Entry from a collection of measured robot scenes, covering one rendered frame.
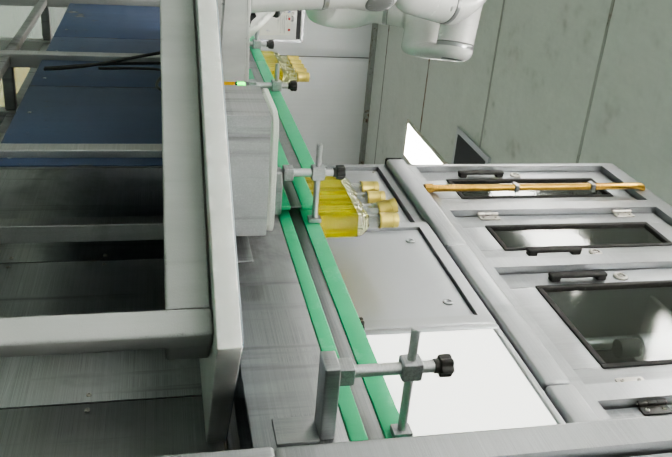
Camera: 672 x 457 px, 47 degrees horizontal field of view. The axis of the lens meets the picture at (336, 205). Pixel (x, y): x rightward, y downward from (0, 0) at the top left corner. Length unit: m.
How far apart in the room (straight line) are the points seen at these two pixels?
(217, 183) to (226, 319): 0.21
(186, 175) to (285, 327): 0.28
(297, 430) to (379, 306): 0.67
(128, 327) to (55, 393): 0.43
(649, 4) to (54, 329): 3.12
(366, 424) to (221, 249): 0.31
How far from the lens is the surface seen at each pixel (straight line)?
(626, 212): 2.44
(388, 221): 1.72
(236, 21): 1.46
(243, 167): 1.31
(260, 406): 1.08
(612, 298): 1.96
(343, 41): 7.78
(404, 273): 1.79
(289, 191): 1.68
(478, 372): 1.51
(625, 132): 3.83
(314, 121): 7.96
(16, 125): 1.85
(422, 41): 1.88
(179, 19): 1.42
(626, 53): 3.86
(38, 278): 1.80
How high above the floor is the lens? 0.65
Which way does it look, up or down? 13 degrees up
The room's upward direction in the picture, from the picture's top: 89 degrees clockwise
